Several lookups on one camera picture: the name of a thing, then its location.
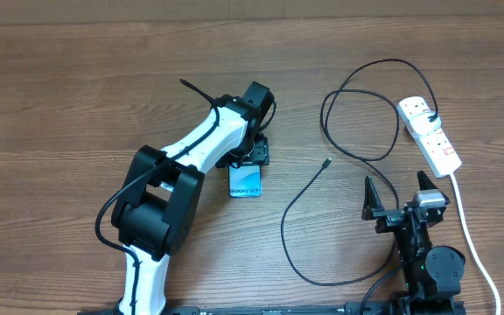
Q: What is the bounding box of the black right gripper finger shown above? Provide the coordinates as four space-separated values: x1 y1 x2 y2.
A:
361 176 384 221
416 171 437 191

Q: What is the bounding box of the Samsung Galaxy smartphone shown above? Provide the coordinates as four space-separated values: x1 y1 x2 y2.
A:
228 165 262 198

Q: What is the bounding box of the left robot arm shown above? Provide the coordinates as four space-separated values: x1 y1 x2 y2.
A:
103 81 277 314

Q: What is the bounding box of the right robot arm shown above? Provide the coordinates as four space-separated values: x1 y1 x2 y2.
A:
360 171 466 314

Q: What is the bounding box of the white charger adapter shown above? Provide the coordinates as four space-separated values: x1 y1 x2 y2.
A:
409 111 442 138

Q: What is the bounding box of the white power strip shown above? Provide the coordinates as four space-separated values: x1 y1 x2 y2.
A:
397 96 462 178

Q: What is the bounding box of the white power strip cord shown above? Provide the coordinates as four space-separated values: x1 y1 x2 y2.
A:
449 172 502 315

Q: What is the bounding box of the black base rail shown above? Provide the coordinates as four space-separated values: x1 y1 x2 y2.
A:
77 302 466 315

